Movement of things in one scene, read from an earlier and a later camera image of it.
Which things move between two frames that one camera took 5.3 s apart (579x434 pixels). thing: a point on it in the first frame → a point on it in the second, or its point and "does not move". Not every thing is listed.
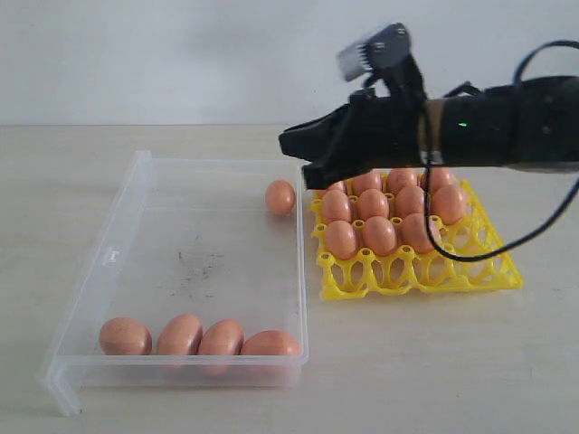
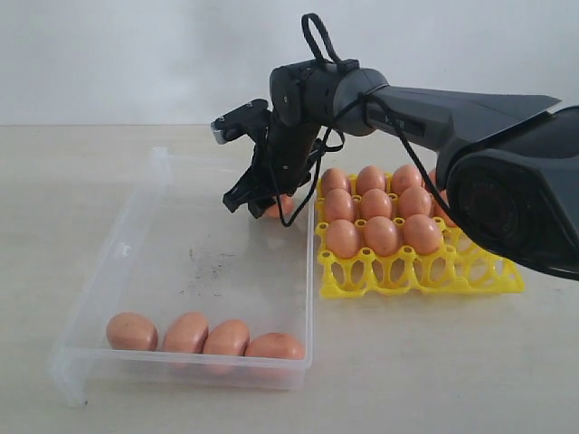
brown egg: (409, 200) does not move
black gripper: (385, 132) → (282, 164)
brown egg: (372, 202) does not move
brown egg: (336, 206) does not move
